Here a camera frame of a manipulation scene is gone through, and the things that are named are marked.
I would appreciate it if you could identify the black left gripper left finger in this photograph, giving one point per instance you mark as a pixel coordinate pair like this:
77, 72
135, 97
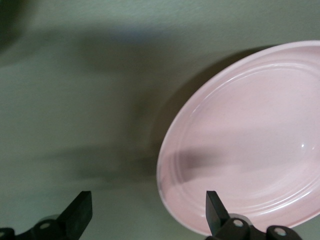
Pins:
75, 217

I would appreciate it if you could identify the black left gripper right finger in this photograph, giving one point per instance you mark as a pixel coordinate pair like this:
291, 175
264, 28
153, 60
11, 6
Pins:
217, 220

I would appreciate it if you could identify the pink plate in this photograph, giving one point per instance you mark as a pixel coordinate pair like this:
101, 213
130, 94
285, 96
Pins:
250, 130

